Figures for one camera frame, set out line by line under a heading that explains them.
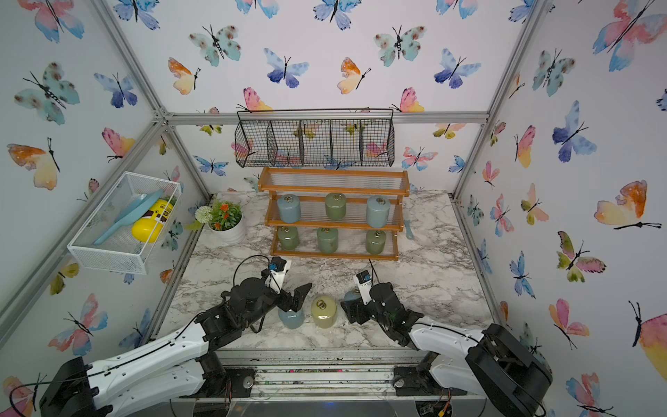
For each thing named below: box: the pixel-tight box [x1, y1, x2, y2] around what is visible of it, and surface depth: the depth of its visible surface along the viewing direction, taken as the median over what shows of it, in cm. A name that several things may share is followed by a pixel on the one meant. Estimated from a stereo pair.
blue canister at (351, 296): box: [343, 290, 362, 303], surface depth 84 cm
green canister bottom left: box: [277, 225, 299, 251], surface depth 98 cm
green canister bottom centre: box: [316, 227, 339, 255], surface depth 98 cm
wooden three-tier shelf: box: [257, 166, 411, 262], surface depth 98 cm
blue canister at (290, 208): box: [277, 193, 302, 224], surface depth 89 cm
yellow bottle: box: [131, 198, 174, 244], surface depth 72 cm
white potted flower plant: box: [184, 200, 245, 244], surface depth 98 cm
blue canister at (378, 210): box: [366, 194, 391, 229], surface depth 88 cm
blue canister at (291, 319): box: [277, 307, 305, 330], surface depth 82 cm
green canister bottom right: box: [365, 229, 387, 255], surface depth 98 cm
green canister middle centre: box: [324, 191, 347, 220], surface depth 91 cm
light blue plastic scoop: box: [92, 188, 165, 246], surface depth 70 cm
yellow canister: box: [310, 295, 338, 330], surface depth 82 cm
